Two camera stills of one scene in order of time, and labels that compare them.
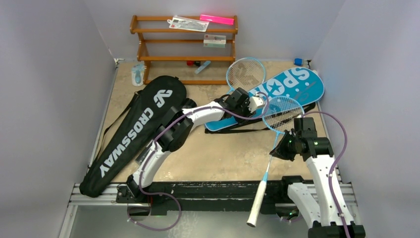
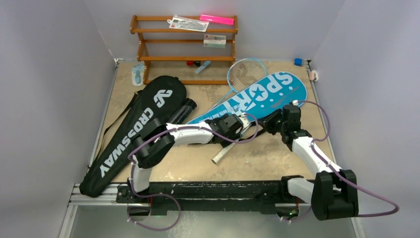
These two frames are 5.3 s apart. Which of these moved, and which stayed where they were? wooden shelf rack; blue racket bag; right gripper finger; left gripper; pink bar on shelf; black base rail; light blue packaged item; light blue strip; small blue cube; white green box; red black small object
Moved: left gripper; blue racket bag; right gripper finger
Stayed: red black small object; small blue cube; light blue packaged item; white green box; black base rail; pink bar on shelf; wooden shelf rack; light blue strip
